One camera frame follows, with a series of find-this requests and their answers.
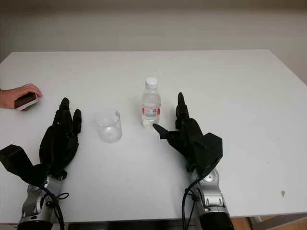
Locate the person's bare hand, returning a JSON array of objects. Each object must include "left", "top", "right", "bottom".
[{"left": 0, "top": 83, "right": 43, "bottom": 110}]

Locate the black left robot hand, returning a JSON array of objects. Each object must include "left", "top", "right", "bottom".
[{"left": 39, "top": 97, "right": 83, "bottom": 179}]

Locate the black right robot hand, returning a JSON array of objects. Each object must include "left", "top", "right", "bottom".
[{"left": 153, "top": 92, "right": 210, "bottom": 173}]

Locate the white-edged dark phone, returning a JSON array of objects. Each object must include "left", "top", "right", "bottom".
[{"left": 13, "top": 93, "right": 39, "bottom": 112}]

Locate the clear plastic water bottle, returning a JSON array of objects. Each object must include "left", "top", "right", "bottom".
[{"left": 141, "top": 77, "right": 161, "bottom": 130}]

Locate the clear glass cup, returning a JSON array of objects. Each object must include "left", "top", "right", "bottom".
[{"left": 93, "top": 109, "right": 123, "bottom": 144}]

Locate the dark robot body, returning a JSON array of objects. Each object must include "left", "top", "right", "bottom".
[{"left": 67, "top": 221, "right": 200, "bottom": 230}]

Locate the white table leg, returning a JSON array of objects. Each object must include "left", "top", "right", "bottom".
[{"left": 249, "top": 216, "right": 263, "bottom": 230}]

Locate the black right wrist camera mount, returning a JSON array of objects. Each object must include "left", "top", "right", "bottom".
[{"left": 193, "top": 132, "right": 223, "bottom": 178}]

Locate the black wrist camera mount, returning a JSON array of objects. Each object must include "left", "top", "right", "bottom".
[
  {"left": 0, "top": 144, "right": 50, "bottom": 186},
  {"left": 193, "top": 132, "right": 223, "bottom": 178}
]

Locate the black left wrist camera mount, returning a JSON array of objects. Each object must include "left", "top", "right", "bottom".
[{"left": 0, "top": 144, "right": 50, "bottom": 186}]

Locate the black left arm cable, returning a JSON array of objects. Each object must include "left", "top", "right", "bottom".
[{"left": 44, "top": 183, "right": 70, "bottom": 230}]

